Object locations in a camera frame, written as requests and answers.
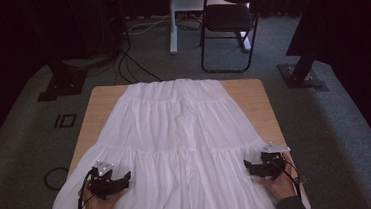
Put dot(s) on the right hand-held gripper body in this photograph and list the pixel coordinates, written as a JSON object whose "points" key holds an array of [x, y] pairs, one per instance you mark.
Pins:
{"points": [[271, 164]]}

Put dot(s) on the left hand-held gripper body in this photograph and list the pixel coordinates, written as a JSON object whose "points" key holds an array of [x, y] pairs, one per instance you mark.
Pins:
{"points": [[101, 186]]}

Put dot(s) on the white skirt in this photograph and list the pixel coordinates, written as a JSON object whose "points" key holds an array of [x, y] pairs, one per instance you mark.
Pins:
{"points": [[179, 135]]}

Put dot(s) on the person's left hand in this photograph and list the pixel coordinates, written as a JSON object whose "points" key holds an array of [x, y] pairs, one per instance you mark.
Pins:
{"points": [[99, 206]]}

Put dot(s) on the person's right hand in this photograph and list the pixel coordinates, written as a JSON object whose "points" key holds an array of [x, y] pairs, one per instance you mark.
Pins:
{"points": [[283, 187]]}

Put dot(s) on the black stand base right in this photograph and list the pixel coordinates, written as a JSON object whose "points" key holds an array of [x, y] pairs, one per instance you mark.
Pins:
{"points": [[300, 77]]}

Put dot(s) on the black folding chair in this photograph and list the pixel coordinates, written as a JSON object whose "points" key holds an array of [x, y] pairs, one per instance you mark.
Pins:
{"points": [[228, 17]]}

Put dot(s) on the black equipment rack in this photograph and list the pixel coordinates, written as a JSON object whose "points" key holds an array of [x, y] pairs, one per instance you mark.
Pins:
{"points": [[100, 24]]}

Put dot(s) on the white desk frame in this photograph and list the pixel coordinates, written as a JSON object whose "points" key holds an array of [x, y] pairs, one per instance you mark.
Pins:
{"points": [[173, 35]]}

